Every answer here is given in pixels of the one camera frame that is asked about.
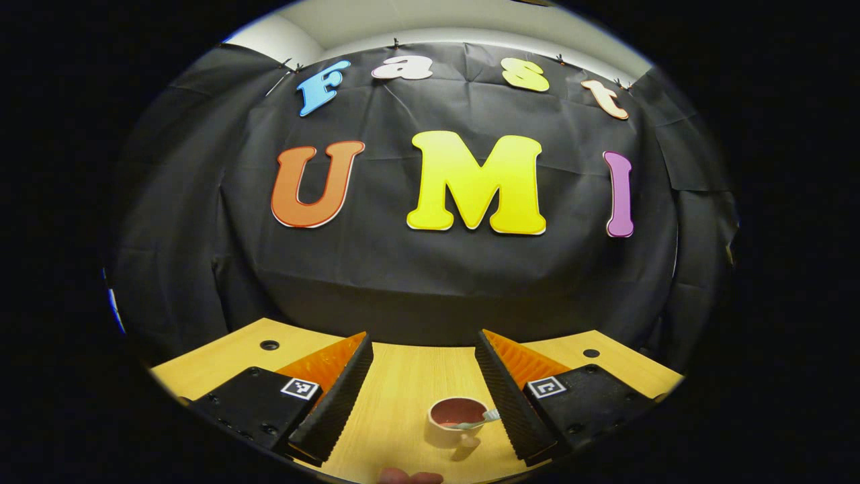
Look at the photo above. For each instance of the beige cup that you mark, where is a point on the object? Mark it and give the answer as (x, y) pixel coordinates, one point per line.
(440, 435)

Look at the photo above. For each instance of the white printed board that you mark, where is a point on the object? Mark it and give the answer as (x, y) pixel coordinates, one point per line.
(115, 309)

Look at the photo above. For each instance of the wooden desktop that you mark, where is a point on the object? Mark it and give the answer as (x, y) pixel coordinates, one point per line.
(403, 390)

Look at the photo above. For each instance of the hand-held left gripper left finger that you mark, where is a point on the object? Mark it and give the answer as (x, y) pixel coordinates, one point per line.
(342, 396)

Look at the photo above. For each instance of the black backdrop cloth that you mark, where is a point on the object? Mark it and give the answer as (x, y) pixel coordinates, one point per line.
(403, 269)

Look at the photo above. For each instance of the pale green toothbrush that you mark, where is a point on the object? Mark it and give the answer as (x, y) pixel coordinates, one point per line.
(489, 417)

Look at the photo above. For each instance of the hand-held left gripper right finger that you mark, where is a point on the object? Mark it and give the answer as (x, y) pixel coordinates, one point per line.
(510, 403)

